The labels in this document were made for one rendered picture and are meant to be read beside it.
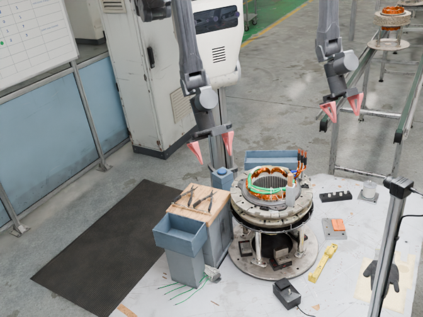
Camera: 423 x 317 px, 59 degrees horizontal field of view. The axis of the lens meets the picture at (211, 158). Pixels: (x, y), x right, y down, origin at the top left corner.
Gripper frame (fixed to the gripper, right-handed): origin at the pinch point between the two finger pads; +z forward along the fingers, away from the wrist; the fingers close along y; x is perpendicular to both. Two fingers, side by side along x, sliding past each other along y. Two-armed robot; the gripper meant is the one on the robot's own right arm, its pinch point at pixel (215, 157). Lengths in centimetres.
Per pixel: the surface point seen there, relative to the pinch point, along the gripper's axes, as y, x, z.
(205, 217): -3.2, 23.8, 22.3
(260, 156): 38, 53, 10
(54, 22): -35, 205, -126
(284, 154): 48, 47, 12
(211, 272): -5, 33, 46
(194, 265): -12.0, 26.4, 38.5
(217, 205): 3.7, 27.8, 20.1
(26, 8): -51, 188, -133
